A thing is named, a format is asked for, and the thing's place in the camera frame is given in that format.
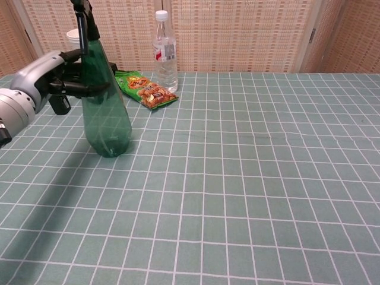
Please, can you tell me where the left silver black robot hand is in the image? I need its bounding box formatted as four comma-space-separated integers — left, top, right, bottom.
9, 49, 111, 114

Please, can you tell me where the green spray bottle black trigger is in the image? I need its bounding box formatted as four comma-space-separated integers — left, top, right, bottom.
70, 0, 133, 158

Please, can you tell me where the small black bottle red cap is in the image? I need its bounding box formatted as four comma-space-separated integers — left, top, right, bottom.
48, 94, 72, 116

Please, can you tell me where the clear plastic water bottle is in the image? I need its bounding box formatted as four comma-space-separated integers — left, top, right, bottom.
151, 9, 179, 93

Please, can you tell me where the woven bamboo screen panel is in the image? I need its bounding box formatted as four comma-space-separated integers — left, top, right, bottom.
0, 0, 45, 78
161, 0, 323, 74
11, 0, 167, 74
299, 0, 380, 74

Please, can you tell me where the black cardboard box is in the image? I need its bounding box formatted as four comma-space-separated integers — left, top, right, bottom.
107, 62, 121, 90

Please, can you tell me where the green peanut snack bag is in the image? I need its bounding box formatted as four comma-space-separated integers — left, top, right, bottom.
114, 70, 179, 111

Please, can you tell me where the green checked tablecloth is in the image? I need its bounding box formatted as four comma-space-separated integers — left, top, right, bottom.
0, 71, 380, 285

